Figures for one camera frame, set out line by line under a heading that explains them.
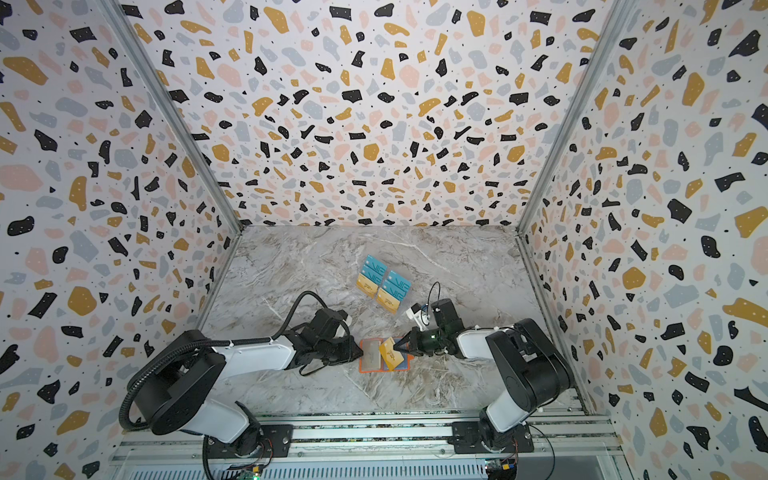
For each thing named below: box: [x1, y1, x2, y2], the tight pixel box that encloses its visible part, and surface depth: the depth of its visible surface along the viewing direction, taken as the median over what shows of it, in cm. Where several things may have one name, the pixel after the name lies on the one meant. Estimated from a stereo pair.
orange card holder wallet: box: [358, 336, 415, 374], surface depth 88 cm
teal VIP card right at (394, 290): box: [382, 279, 408, 302], surface depth 96 cm
